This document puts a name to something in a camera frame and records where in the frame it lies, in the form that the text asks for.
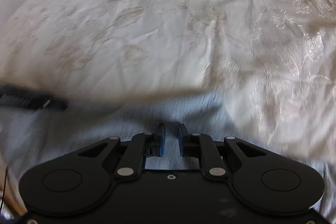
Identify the grey-blue knit pants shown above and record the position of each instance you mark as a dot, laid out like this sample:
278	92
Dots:
29	137

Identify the cream embroidered bedspread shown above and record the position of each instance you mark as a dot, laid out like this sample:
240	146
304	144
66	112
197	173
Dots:
272	61

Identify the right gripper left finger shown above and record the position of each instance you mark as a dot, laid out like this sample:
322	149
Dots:
136	151

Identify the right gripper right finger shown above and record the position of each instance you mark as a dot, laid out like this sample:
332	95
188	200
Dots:
202	147

